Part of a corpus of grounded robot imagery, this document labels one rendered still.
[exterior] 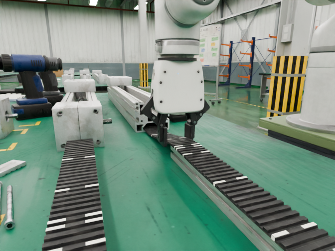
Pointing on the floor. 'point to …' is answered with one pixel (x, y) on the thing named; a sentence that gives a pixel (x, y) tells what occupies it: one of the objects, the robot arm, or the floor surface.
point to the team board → (210, 51)
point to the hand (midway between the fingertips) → (176, 135)
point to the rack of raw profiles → (242, 64)
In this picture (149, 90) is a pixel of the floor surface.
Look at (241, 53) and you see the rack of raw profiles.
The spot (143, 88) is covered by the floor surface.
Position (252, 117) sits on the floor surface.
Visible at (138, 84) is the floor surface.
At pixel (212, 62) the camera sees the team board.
